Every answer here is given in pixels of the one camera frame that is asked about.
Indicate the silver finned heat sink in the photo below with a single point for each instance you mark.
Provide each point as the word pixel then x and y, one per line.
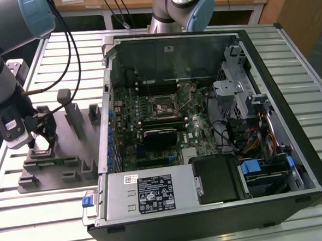
pixel 189 154

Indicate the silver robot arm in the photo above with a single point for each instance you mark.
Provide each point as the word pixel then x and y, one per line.
pixel 0 81

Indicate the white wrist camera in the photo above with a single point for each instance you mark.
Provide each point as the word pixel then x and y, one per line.
pixel 13 140

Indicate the grey parts rack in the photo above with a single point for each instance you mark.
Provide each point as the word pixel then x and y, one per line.
pixel 69 148

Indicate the black graphics card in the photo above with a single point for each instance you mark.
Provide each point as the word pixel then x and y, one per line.
pixel 159 140

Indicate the green RAM stick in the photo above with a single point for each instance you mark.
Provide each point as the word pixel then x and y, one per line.
pixel 67 160

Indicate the blue case latch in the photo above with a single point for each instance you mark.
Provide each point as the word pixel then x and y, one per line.
pixel 87 201

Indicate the grey plastic bracket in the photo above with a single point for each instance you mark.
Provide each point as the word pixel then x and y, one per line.
pixel 258 101

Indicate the metal drive cage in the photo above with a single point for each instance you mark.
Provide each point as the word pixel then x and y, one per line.
pixel 227 94

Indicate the small blue plastic clip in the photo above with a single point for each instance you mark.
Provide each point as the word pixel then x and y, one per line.
pixel 290 161

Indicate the black plastic shroud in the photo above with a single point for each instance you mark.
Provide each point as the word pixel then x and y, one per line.
pixel 214 180

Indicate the silver power supply unit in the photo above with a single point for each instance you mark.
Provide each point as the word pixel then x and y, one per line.
pixel 118 188

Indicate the black PC case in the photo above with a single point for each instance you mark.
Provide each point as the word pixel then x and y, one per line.
pixel 184 228

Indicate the blue disk carrier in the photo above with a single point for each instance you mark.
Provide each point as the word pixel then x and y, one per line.
pixel 250 167

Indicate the green motherboard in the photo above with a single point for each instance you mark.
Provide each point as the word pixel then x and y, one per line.
pixel 155 155

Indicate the CPU socket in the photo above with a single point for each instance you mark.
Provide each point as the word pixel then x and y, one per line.
pixel 164 108

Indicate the brown wooden cabinet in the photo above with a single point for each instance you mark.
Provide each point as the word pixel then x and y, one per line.
pixel 302 13

